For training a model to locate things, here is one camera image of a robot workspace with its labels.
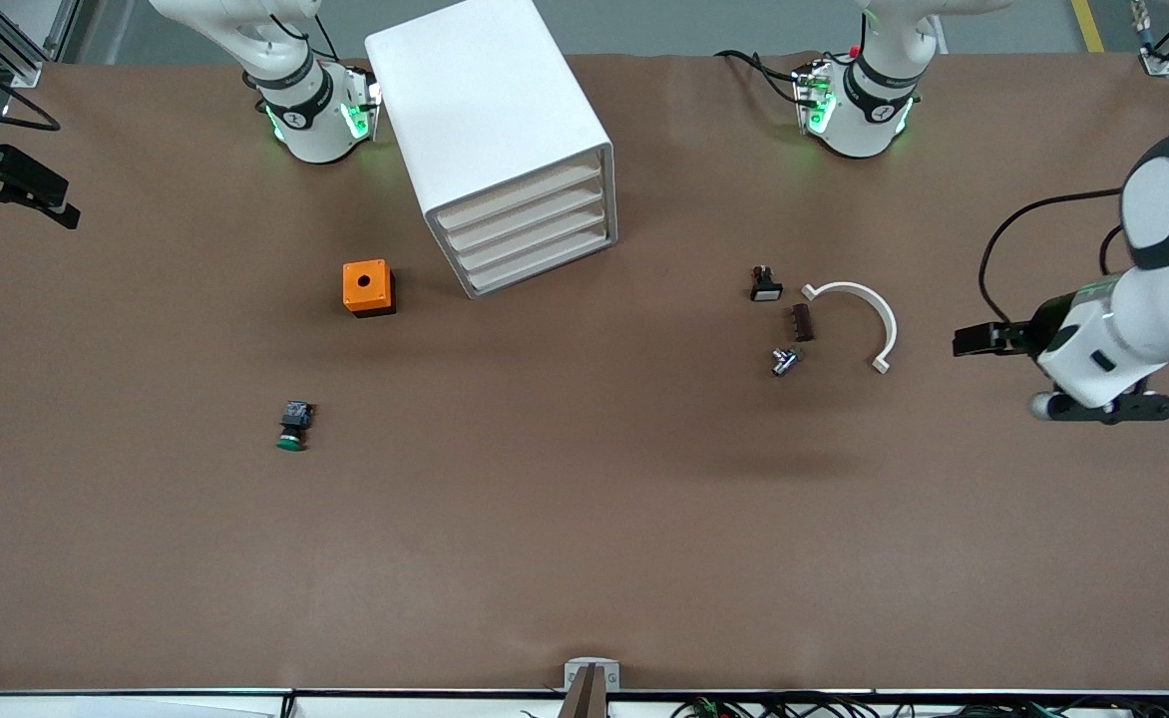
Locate green mushroom push button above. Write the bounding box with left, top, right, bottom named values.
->
left=276, top=401, right=317, bottom=453

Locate white curved plastic clamp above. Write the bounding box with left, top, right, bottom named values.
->
left=801, top=281, right=899, bottom=375

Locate orange box with black base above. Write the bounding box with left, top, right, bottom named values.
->
left=342, top=259, right=397, bottom=319

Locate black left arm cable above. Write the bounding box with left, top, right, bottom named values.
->
left=977, top=187, right=1130, bottom=326

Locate black right base cable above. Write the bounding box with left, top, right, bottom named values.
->
left=263, top=8, right=343, bottom=67

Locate black base cable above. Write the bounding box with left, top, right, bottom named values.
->
left=714, top=49, right=807, bottom=107
left=263, top=8, right=343, bottom=67

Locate black left base cable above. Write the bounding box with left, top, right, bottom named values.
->
left=714, top=49, right=807, bottom=107

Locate black cable bundle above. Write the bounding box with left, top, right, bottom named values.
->
left=672, top=692, right=1169, bottom=718

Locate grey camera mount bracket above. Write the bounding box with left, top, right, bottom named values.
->
left=562, top=657, right=622, bottom=718

